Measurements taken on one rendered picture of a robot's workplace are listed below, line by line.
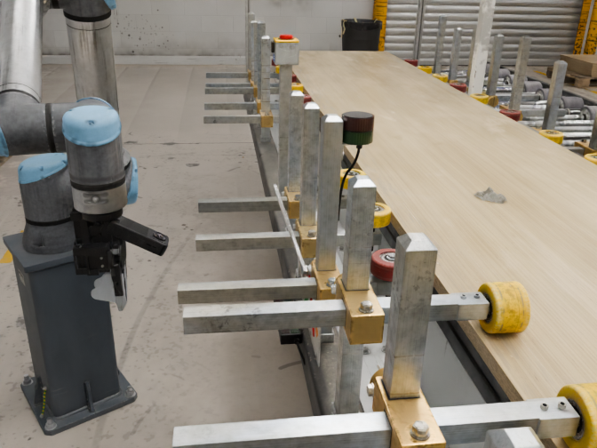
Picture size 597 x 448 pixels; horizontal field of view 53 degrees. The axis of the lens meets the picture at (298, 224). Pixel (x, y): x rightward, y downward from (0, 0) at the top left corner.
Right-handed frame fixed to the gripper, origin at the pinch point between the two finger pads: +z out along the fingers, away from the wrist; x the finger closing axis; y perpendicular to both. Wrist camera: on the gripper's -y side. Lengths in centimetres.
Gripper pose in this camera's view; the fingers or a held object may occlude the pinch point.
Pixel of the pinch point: (124, 303)
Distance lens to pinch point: 119.6
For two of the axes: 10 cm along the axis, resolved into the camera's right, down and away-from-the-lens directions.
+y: -9.9, 0.4, -1.5
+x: 1.5, 4.1, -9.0
